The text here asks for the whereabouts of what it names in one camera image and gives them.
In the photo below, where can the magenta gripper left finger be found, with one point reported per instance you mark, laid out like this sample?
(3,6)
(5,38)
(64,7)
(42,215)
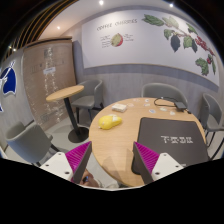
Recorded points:
(71,165)

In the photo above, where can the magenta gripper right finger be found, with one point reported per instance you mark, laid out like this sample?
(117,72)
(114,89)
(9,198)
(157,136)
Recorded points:
(151,165)

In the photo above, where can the small round side table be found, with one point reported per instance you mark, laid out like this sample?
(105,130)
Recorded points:
(77,134)

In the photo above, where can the round wooden table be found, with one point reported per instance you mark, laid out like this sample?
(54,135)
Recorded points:
(112,148)

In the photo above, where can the grey chair at left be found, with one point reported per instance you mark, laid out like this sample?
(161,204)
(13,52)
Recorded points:
(30,143)

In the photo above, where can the white tissue box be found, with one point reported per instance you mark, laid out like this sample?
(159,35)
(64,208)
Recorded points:
(119,107)

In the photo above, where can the grey chair behind side table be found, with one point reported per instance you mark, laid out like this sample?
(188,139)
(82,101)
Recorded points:
(91,98)

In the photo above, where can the black power adapter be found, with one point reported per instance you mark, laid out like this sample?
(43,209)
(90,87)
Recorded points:
(180,106)

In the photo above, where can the grey chair behind main table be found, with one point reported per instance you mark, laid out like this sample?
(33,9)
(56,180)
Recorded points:
(165,91)

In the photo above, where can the grey chair at right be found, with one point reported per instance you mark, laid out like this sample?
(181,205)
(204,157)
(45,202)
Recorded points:
(210,115)

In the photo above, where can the wooden locker cabinet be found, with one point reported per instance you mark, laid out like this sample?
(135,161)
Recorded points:
(47,66)

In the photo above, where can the blue logo wall sign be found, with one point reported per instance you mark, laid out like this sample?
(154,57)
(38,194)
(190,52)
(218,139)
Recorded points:
(8,80)

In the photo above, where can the coffee cherries wall poster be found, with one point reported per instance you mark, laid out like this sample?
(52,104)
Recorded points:
(148,37)

